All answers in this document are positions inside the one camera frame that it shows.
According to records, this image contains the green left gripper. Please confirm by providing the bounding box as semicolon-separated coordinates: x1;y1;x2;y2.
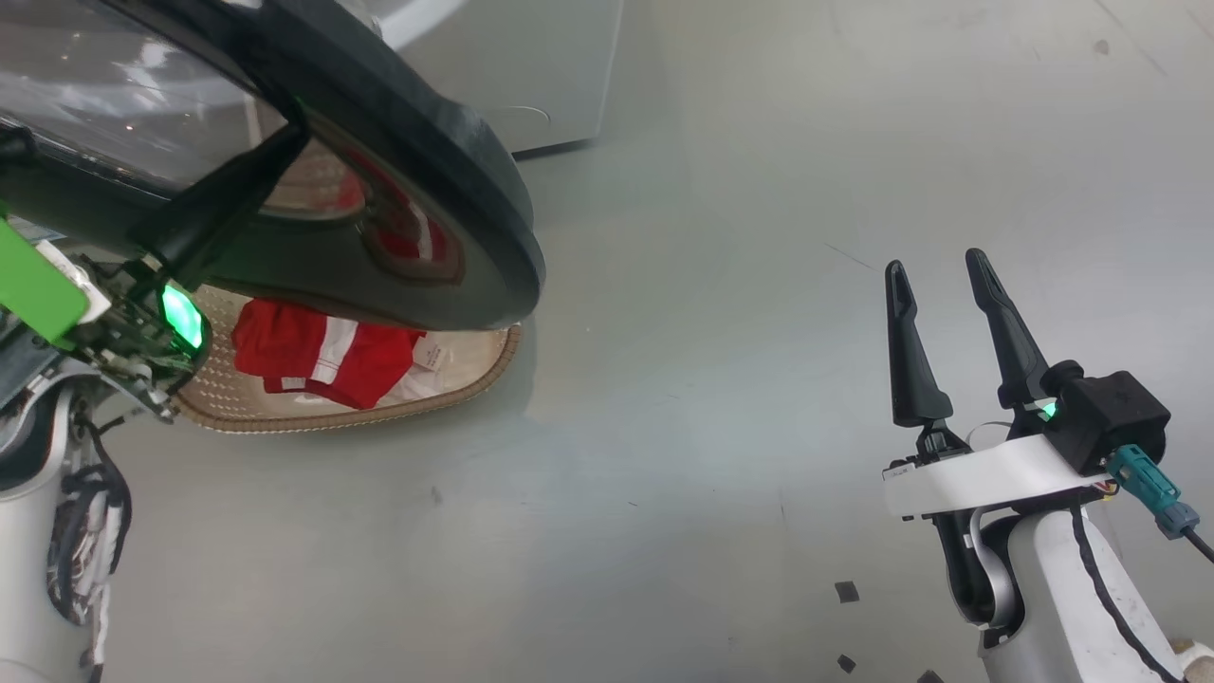
0;123;310;419

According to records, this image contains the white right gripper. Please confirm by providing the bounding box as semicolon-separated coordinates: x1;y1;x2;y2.
882;249;1121;520

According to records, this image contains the red white patterned garment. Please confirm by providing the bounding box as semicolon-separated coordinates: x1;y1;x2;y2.
264;318;454;411

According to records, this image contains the black round glass washer door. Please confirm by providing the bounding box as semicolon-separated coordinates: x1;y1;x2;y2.
0;0;547;332

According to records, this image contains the cream perforated basket brown rim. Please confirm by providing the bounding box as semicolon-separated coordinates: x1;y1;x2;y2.
171;285;524;436

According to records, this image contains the white front-load washing machine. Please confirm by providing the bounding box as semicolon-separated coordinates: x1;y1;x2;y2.
375;0;628;158

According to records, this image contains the teal connector camera cable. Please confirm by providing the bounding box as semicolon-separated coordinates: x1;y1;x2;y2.
1105;444;1214;566

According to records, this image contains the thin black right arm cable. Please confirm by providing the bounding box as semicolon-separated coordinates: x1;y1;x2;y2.
1070;508;1173;683

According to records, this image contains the black left arm cable bundle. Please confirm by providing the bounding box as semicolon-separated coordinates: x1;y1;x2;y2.
47;417;135;628

